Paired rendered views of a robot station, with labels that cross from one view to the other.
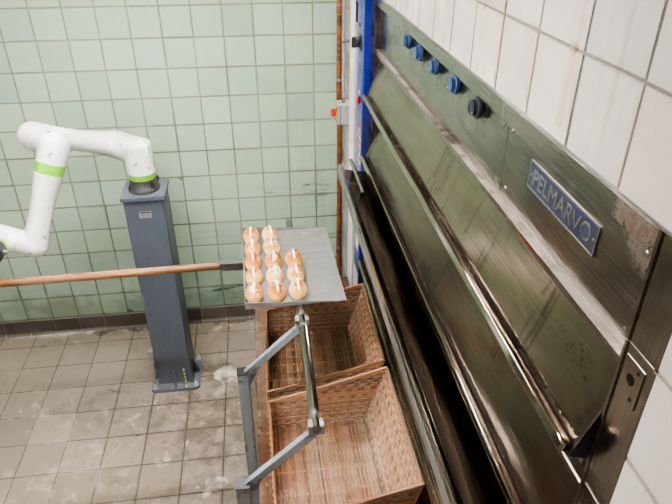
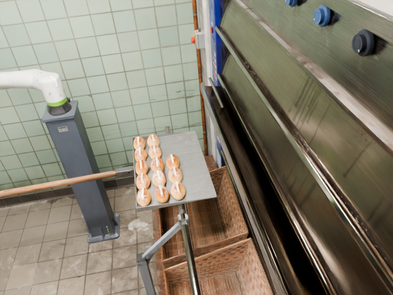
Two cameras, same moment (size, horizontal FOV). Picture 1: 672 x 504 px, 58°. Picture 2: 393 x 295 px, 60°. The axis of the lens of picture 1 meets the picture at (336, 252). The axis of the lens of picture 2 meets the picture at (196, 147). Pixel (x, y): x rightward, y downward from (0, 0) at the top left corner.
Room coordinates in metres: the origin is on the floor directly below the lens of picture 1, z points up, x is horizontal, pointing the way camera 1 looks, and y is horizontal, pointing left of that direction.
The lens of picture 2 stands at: (0.67, 0.00, 2.29)
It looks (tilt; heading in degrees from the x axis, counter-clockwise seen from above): 37 degrees down; 1
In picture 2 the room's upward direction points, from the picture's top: 6 degrees counter-clockwise
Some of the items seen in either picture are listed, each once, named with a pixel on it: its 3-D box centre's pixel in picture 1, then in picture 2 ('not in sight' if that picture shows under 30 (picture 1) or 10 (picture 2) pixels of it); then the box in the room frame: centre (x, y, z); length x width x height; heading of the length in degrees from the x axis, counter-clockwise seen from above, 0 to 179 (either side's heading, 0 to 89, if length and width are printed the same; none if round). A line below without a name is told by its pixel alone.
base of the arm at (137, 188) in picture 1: (145, 177); (59, 101); (2.71, 0.93, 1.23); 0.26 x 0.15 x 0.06; 8
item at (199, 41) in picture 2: (342, 112); (199, 38); (3.00, -0.03, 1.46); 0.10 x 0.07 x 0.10; 7
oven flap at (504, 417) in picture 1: (429, 248); (289, 165); (1.52, -0.27, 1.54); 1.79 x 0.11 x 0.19; 7
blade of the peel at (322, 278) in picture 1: (289, 261); (169, 164); (2.01, 0.18, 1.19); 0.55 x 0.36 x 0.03; 9
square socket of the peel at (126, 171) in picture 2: (231, 264); (124, 171); (1.98, 0.40, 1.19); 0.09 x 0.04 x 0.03; 99
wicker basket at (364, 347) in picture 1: (319, 346); (198, 217); (2.06, 0.07, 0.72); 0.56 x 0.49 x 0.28; 6
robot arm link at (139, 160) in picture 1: (137, 157); (51, 88); (2.66, 0.93, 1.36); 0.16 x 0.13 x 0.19; 52
